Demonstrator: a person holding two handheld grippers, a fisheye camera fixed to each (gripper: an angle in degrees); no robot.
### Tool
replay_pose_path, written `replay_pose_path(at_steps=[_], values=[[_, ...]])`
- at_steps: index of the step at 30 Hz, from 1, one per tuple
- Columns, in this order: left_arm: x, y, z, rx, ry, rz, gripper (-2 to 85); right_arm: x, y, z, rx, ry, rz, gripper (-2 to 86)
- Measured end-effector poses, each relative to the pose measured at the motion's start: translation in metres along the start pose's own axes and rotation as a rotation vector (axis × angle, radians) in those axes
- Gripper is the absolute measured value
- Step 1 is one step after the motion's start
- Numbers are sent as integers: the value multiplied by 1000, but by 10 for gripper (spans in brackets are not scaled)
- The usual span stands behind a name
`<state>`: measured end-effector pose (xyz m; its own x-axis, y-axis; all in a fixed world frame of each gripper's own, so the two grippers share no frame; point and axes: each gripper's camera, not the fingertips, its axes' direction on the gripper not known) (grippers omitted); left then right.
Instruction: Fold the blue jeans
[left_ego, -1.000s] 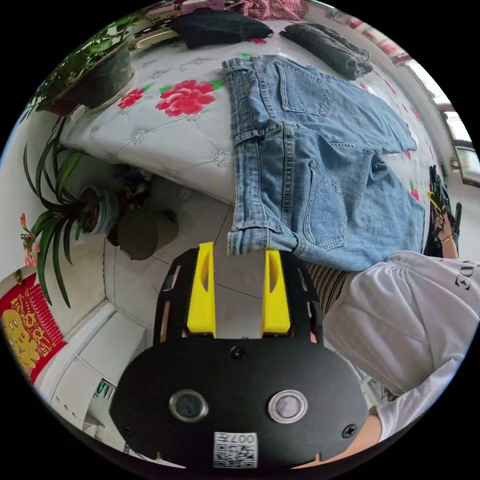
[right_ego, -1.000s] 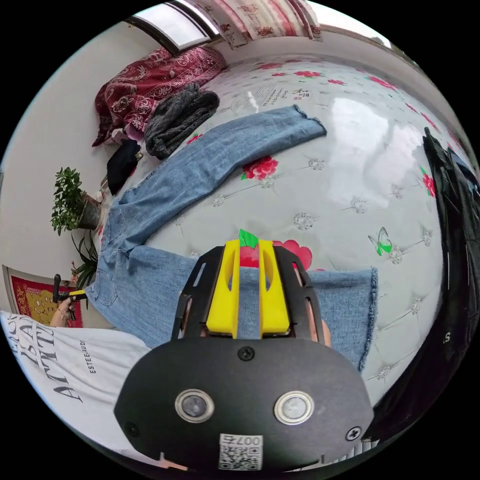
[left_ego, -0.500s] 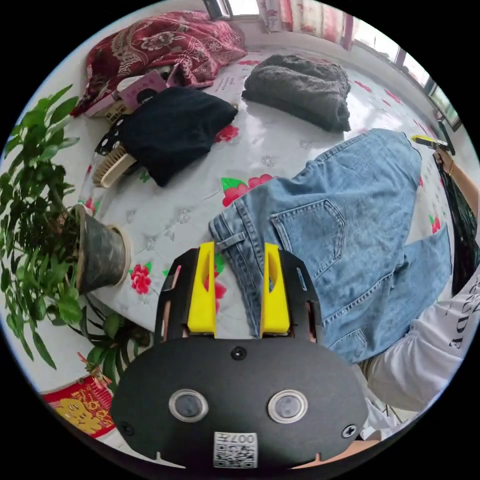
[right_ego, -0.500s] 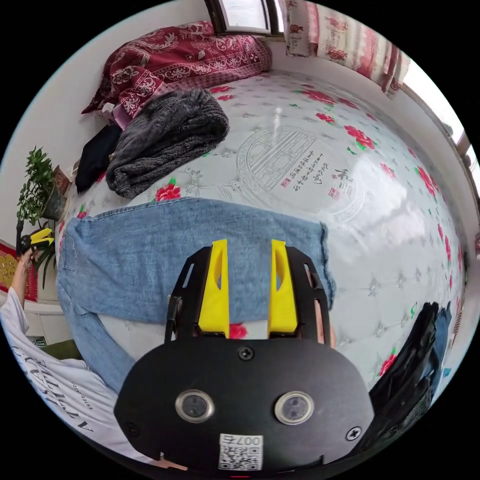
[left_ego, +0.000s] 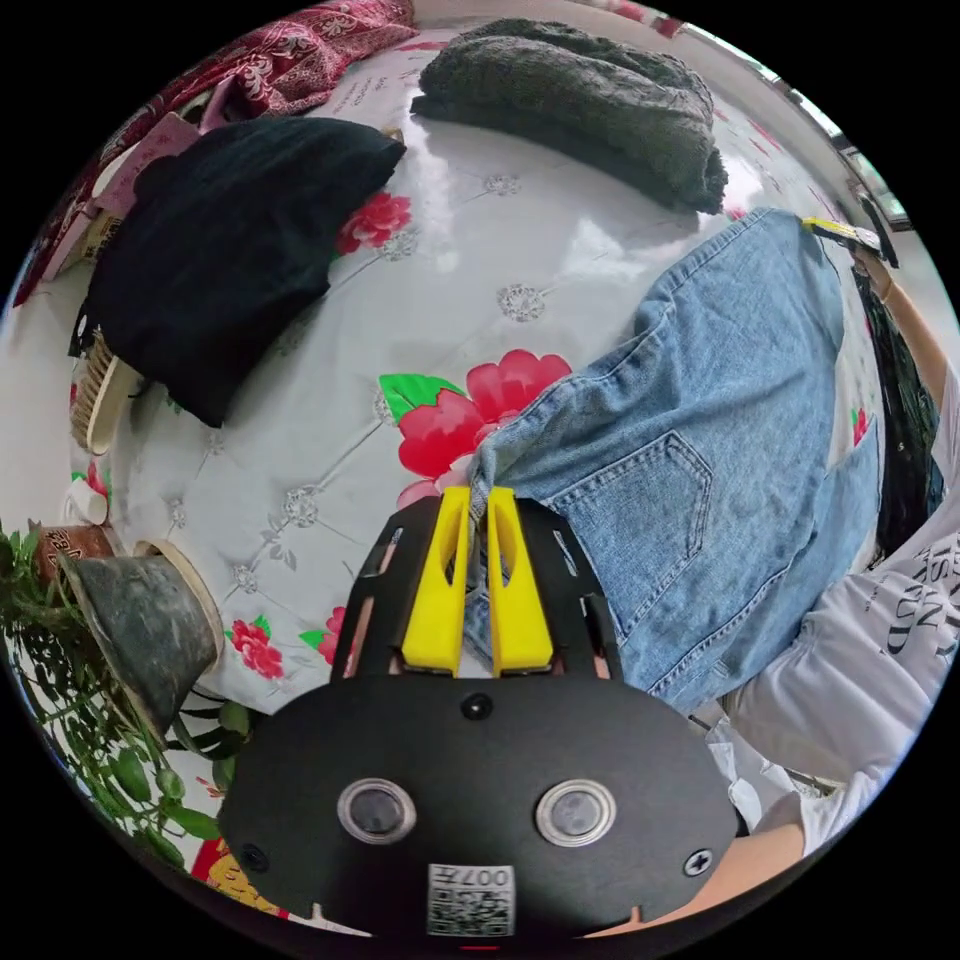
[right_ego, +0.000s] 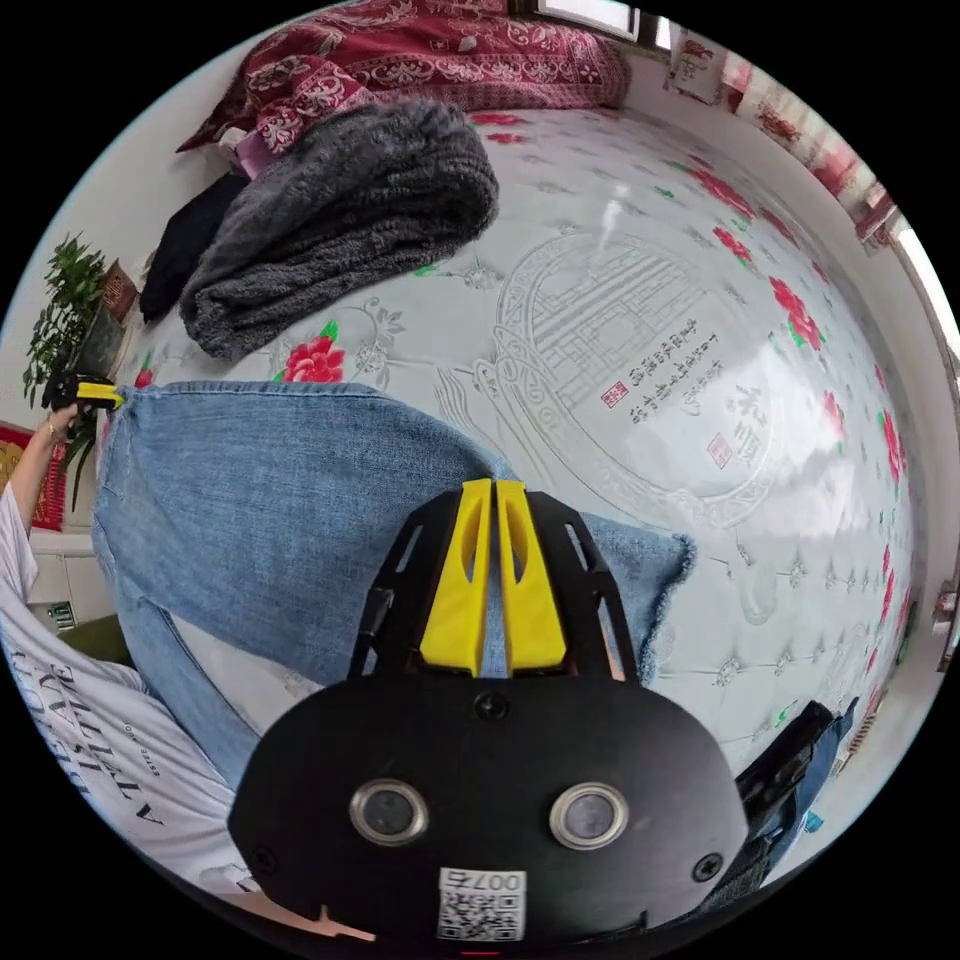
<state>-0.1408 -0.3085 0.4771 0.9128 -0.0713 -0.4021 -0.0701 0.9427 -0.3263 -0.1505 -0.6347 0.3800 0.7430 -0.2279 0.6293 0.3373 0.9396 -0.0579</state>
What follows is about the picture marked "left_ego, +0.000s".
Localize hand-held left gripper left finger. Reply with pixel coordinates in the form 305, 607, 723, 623
401, 486, 473, 674

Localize wooden brush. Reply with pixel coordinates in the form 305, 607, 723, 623
69, 328, 145, 456

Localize black knit sweater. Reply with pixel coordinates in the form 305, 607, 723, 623
74, 116, 409, 430

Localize red patterned quilt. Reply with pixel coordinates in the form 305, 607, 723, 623
13, 0, 421, 305

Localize person's left forearm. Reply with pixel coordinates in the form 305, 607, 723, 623
599, 818, 810, 940

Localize pink carton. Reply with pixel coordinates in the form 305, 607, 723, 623
44, 112, 205, 280

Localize blue jeans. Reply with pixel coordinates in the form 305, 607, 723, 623
458, 207, 884, 715

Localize person's right forearm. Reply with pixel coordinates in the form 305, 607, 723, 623
883, 283, 958, 425

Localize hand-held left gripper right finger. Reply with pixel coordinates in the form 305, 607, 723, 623
487, 486, 556, 674

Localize person's body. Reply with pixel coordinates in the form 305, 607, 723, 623
703, 262, 960, 861

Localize person's right hand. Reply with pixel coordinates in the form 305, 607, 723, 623
853, 247, 897, 304

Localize potted green plant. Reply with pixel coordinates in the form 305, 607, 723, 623
0, 524, 260, 875

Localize dark grey fleece sweater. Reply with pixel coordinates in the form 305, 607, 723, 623
409, 17, 730, 217

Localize bed with floral sheet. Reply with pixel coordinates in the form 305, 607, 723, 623
0, 14, 905, 759

